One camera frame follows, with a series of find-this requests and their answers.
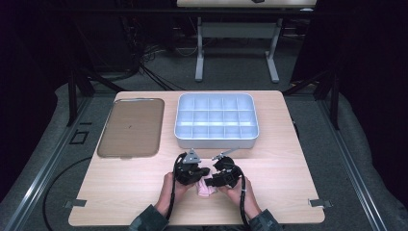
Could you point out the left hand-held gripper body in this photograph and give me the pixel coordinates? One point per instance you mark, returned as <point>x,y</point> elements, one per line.
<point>187,166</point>

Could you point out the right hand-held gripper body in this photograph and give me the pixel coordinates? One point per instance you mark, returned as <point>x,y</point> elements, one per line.
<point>228,171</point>

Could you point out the pink sock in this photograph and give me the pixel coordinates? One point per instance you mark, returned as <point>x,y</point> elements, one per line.
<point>206,189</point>

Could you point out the person's left hand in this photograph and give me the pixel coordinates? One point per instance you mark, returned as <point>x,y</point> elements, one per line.
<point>174,191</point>

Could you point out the person's right hand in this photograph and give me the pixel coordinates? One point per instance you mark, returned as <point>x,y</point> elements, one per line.
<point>235,197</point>

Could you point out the white compartment box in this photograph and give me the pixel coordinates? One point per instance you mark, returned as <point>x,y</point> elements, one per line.
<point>216,120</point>

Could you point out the brown tray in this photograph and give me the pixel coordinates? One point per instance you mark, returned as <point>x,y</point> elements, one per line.
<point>131,127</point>

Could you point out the black metal stand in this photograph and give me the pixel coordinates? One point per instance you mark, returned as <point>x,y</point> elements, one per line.
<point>334,99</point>
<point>73,96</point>

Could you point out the grey table bracket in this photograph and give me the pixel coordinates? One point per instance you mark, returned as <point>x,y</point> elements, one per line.
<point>75,203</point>
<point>320,203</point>

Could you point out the aluminium floor rail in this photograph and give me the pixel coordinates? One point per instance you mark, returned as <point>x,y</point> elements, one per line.
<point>48,166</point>
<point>352,166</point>

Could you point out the white table frame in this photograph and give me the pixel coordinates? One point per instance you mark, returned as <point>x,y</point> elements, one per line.
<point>237,30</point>

